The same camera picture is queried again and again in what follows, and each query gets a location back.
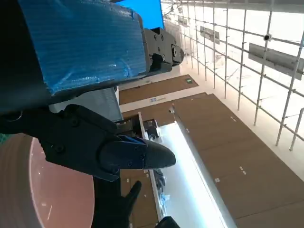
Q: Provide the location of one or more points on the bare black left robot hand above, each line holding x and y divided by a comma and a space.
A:
71, 47

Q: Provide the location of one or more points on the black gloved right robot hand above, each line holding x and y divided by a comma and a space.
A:
109, 209

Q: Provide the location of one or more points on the pink bowl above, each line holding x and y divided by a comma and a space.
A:
47, 190

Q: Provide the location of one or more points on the long white partition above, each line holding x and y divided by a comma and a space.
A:
180, 166

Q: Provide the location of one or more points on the blue screen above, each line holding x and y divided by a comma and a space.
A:
147, 12

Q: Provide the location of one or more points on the green exit sign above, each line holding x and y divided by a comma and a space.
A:
189, 81

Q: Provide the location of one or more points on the grey ceiling light fixture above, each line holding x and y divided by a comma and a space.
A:
273, 59
210, 34

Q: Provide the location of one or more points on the white pipe grid frame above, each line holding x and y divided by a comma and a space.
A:
242, 47

